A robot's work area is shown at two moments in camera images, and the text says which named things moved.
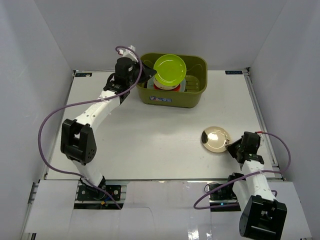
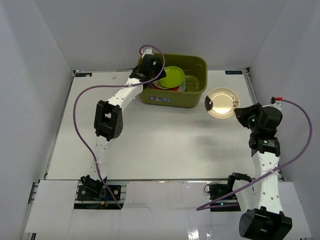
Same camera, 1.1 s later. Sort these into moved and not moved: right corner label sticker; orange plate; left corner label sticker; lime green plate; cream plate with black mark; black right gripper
Moved: lime green plate; black right gripper; cream plate with black mark
Not moved: left corner label sticker; right corner label sticker; orange plate
